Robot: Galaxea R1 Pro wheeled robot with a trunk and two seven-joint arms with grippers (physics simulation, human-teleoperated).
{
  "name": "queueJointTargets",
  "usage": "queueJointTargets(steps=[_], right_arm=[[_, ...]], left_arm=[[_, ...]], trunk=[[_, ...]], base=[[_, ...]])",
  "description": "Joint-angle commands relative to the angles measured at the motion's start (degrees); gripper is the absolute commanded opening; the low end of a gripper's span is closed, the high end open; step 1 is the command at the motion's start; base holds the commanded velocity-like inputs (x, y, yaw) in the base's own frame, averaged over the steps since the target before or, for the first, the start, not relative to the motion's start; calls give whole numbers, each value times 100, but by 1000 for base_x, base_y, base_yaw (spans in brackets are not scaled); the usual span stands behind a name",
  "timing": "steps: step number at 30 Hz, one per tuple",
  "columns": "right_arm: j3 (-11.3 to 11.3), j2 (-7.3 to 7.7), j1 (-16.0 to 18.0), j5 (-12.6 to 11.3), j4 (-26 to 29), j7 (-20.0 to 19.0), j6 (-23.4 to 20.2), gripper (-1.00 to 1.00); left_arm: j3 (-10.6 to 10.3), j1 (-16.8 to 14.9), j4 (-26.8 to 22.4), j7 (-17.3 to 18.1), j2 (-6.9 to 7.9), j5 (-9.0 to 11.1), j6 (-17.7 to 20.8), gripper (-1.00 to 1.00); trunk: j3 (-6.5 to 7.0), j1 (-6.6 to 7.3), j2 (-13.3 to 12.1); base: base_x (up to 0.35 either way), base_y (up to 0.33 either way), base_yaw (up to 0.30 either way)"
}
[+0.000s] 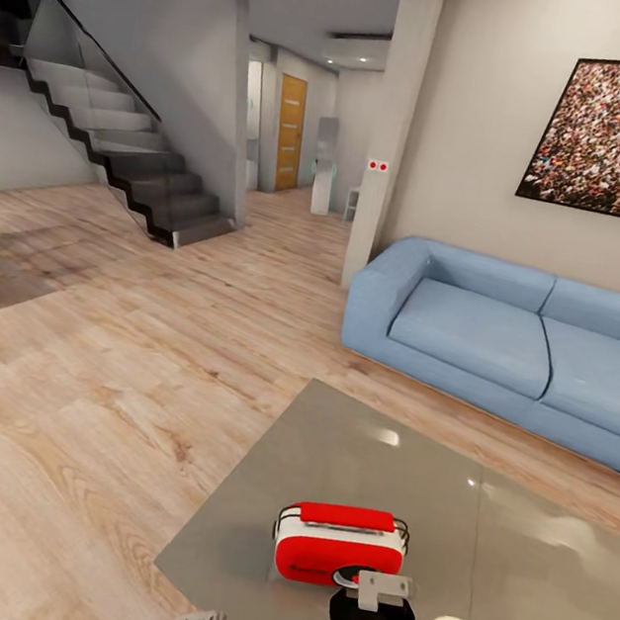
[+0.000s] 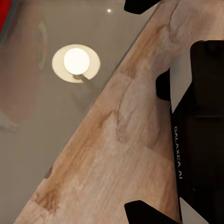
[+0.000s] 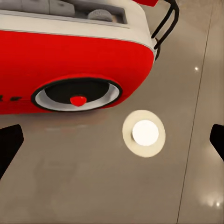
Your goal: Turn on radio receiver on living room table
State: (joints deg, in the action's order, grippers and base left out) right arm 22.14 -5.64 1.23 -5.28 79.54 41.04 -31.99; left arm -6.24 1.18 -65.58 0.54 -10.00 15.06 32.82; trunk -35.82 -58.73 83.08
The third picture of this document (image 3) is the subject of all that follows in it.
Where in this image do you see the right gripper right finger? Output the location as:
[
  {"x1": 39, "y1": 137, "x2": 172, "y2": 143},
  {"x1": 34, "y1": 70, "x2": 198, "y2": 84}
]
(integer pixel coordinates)
[{"x1": 210, "y1": 124, "x2": 224, "y2": 160}]

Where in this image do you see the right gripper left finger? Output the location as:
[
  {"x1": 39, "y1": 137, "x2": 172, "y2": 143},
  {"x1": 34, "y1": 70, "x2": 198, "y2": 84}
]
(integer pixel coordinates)
[{"x1": 0, "y1": 124, "x2": 24, "y2": 179}]

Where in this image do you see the radio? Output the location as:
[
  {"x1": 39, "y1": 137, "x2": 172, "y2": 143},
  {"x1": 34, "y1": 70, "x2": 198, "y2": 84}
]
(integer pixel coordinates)
[{"x1": 0, "y1": 0, "x2": 179, "y2": 115}]

